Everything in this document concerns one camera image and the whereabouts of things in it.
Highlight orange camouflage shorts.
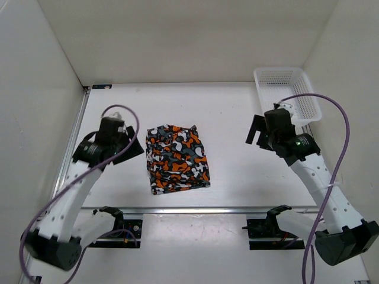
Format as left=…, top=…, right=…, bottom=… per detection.
left=146, top=124, right=211, bottom=195

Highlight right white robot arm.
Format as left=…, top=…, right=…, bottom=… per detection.
left=246, top=108, right=378, bottom=266

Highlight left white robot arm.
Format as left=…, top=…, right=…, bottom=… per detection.
left=25, top=117, right=143, bottom=271

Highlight white plastic mesh basket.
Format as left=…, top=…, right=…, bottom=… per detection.
left=253, top=67, right=322, bottom=127

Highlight dark corner label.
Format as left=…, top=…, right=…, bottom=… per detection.
left=92, top=84, right=113, bottom=89

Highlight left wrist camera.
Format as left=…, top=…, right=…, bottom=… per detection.
left=104, top=111, right=124, bottom=122

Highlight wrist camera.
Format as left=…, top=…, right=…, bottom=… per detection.
left=274, top=102, right=296, bottom=118
left=104, top=111, right=124, bottom=122

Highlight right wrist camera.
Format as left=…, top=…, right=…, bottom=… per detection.
left=274, top=102, right=296, bottom=118

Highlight left aluminium rail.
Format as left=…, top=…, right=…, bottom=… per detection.
left=51, top=86, right=91, bottom=198

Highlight front aluminium rail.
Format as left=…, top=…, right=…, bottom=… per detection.
left=79, top=206, right=320, bottom=215

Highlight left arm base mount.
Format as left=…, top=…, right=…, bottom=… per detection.
left=88, top=206, right=143, bottom=249

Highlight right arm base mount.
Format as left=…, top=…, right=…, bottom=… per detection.
left=242, top=205, right=305, bottom=251

